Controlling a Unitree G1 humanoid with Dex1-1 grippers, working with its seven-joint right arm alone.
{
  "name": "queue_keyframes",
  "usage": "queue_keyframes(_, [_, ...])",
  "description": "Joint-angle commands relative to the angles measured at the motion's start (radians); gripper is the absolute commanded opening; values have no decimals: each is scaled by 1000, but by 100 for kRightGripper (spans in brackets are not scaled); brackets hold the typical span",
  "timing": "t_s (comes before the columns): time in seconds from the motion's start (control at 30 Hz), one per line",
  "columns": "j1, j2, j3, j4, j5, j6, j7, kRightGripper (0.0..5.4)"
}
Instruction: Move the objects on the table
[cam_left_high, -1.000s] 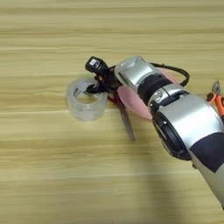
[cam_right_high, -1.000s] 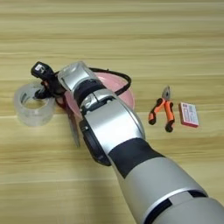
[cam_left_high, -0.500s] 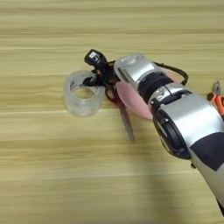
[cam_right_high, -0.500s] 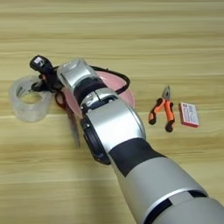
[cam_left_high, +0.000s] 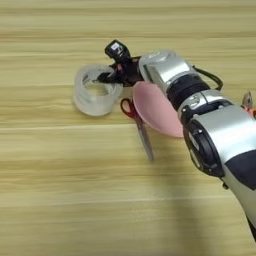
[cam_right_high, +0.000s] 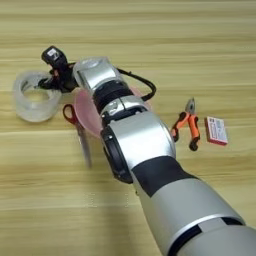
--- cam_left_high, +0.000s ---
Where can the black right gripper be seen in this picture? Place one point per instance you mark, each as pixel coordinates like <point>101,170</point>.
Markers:
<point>130,71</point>

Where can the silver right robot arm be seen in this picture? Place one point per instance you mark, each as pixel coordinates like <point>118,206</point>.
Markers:
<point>220,136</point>

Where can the clear tape roll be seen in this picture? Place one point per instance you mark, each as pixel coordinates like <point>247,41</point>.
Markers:
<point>96,103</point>

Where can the pink round plate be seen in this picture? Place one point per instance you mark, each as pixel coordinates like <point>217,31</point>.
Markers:
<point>155,106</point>

